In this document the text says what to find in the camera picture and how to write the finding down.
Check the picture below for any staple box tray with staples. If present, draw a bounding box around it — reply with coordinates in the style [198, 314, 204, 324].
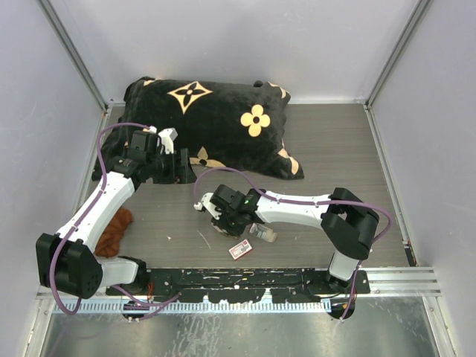
[249, 223, 277, 243]

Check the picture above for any red white staple box sleeve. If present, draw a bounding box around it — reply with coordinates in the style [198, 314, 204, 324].
[228, 239, 253, 260]

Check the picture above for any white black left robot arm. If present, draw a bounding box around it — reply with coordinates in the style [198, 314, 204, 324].
[36, 126, 196, 299]

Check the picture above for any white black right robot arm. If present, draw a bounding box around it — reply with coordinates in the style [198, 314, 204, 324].
[200, 184, 379, 292]

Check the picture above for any black floral pattern pillow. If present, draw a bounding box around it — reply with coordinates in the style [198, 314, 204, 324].
[101, 77, 304, 180]

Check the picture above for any brown crumpled cloth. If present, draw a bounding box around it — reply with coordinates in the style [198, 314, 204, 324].
[94, 207, 133, 258]

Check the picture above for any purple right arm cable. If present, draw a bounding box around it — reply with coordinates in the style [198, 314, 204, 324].
[193, 167, 393, 246]

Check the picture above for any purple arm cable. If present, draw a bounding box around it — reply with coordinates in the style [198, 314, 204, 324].
[48, 122, 157, 316]
[193, 167, 393, 246]

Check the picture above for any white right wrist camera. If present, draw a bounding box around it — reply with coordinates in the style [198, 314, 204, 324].
[193, 193, 214, 213]

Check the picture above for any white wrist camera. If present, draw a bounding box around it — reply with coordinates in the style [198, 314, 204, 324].
[158, 128, 178, 155]
[193, 193, 214, 213]

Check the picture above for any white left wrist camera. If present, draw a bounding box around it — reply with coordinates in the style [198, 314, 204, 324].
[158, 128, 178, 155]

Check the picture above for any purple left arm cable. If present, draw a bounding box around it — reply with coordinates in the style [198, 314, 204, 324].
[48, 122, 157, 316]

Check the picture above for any white slotted cable duct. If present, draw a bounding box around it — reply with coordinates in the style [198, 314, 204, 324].
[51, 299, 332, 315]

